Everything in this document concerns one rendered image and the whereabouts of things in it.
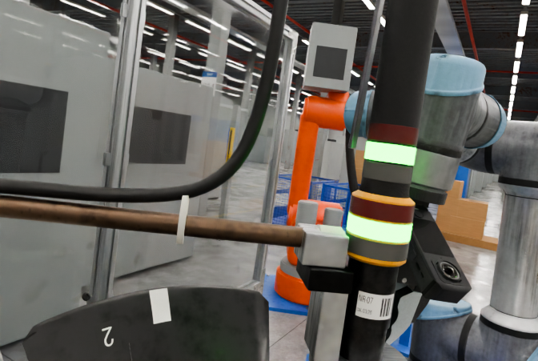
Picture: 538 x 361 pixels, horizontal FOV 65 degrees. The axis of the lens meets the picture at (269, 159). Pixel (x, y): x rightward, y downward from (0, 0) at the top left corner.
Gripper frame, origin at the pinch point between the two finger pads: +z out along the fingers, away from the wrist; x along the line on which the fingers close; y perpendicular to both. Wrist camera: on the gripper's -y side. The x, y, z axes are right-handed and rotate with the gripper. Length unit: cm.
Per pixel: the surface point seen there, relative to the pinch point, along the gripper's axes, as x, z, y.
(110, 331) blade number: 31.0, -2.5, -6.9
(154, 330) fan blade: 27.3, -2.8, -6.5
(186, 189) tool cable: 27.7, -18.8, -16.0
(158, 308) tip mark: 27.3, -4.2, -5.0
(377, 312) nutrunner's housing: 13.9, -13.6, -19.0
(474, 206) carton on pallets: -580, 78, 683
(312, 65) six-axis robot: -86, -71, 360
